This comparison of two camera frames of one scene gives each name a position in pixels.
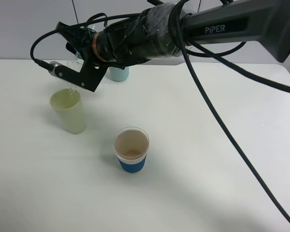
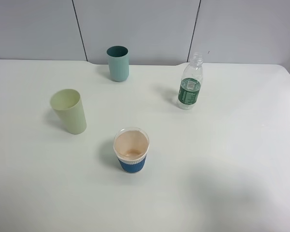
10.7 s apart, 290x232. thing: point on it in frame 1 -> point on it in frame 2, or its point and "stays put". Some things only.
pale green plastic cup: (68, 103) stays put
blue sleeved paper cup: (131, 145) stays put
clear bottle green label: (73, 60) -> (191, 83)
